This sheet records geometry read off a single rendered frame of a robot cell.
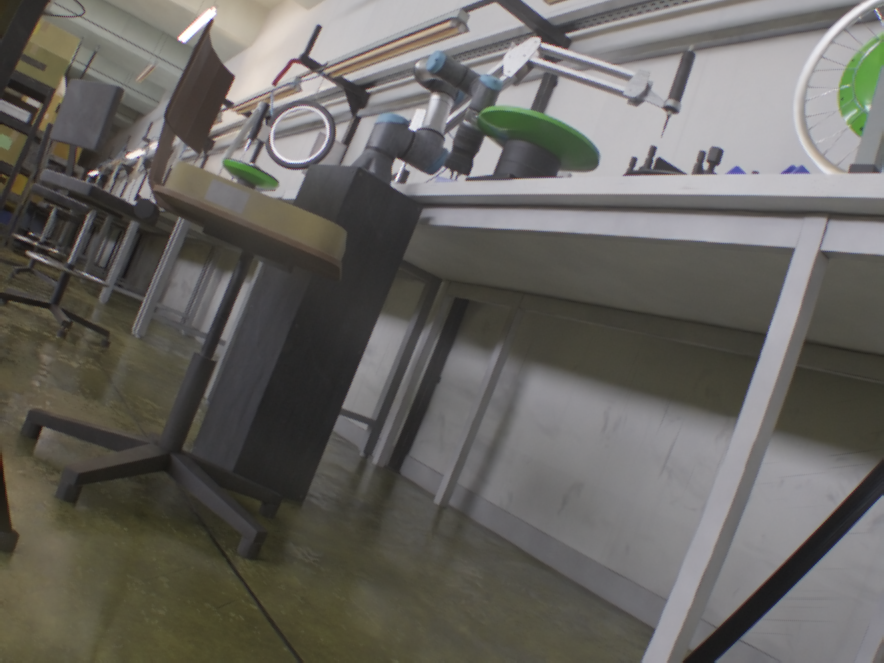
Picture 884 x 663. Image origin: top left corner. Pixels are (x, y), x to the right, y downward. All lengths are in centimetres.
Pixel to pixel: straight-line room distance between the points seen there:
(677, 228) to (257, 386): 106
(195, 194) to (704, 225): 91
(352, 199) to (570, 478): 126
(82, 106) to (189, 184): 218
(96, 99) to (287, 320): 189
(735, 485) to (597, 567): 133
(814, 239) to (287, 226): 88
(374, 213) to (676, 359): 110
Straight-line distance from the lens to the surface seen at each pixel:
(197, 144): 174
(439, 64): 198
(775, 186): 123
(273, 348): 186
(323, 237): 136
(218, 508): 143
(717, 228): 133
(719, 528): 114
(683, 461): 233
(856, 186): 117
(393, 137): 203
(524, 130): 174
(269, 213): 137
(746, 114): 276
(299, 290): 185
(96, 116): 343
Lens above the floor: 41
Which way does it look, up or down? 4 degrees up
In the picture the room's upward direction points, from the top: 22 degrees clockwise
